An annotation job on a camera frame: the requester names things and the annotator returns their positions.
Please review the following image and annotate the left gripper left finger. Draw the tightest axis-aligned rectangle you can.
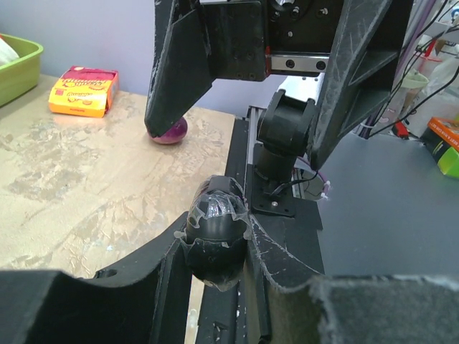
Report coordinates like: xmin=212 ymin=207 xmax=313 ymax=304
xmin=1 ymin=213 xmax=191 ymax=343

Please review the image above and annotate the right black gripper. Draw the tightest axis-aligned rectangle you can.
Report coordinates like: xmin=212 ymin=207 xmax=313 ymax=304
xmin=144 ymin=0 xmax=412 ymax=170

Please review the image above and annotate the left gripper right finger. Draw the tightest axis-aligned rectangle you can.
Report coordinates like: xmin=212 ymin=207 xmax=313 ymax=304
xmin=247 ymin=218 xmax=458 ymax=343

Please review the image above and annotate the black earbud charging case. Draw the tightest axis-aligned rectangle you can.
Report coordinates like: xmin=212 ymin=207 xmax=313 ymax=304
xmin=181 ymin=176 xmax=250 ymax=292

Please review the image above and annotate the purple onion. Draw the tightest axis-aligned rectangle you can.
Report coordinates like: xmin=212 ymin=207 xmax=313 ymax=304
xmin=149 ymin=117 xmax=188 ymax=145

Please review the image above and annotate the orange green box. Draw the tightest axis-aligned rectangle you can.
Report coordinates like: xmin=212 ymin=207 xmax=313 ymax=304
xmin=421 ymin=117 xmax=459 ymax=178

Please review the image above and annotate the orange pink snack box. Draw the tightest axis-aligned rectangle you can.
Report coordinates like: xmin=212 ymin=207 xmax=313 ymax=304
xmin=48 ymin=66 xmax=119 ymax=118

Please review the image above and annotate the green plastic basket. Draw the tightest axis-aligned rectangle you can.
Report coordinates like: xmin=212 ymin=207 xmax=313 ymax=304
xmin=1 ymin=34 xmax=44 ymax=106

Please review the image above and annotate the long napa cabbage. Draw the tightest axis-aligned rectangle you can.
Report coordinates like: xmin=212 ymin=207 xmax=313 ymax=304
xmin=0 ymin=37 xmax=19 ymax=66

